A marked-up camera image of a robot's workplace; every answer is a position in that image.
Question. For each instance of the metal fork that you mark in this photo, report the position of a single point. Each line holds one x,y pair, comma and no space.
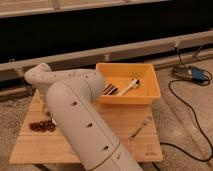
145,123

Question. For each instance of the blue power adapter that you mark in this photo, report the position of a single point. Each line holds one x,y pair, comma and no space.
189,73

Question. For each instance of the dark red grape bunch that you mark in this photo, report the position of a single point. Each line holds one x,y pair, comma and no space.
42,126

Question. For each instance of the orange plastic bin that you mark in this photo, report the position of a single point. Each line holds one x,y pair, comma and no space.
121,74

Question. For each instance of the dark striped utensil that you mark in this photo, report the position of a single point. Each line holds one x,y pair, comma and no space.
110,89

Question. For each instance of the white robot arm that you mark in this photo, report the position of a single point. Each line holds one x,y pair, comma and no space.
68,96

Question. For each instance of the white handled utensil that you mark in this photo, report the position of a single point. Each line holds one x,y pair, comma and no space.
133,83

